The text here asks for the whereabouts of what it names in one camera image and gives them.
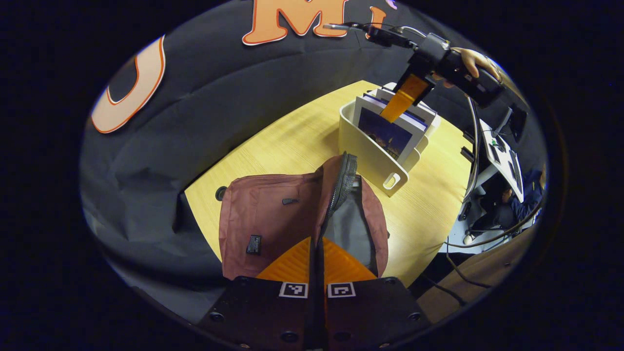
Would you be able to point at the white bookshelf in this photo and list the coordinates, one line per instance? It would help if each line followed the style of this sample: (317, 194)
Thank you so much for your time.
(365, 151)

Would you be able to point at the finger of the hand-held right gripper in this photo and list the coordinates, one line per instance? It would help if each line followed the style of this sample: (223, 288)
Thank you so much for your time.
(402, 100)

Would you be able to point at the white side desk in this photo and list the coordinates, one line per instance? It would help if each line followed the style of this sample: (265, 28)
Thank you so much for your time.
(502, 156)

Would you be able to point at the black table grommet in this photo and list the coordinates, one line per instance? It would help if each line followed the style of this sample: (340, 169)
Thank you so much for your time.
(221, 193)

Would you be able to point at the grey portrait cover book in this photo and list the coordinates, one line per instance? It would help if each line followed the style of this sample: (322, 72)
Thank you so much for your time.
(424, 111)

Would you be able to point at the dark monitor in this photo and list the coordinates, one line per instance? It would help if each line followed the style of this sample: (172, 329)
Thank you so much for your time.
(516, 122)

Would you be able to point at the maroon schoolbag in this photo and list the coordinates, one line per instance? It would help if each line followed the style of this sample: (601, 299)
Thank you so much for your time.
(268, 219)

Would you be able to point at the blue spine book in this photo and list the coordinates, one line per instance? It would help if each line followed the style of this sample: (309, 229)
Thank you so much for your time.
(385, 134)

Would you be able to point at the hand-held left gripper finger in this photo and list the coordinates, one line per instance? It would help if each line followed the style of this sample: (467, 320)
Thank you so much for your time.
(312, 317)
(321, 317)

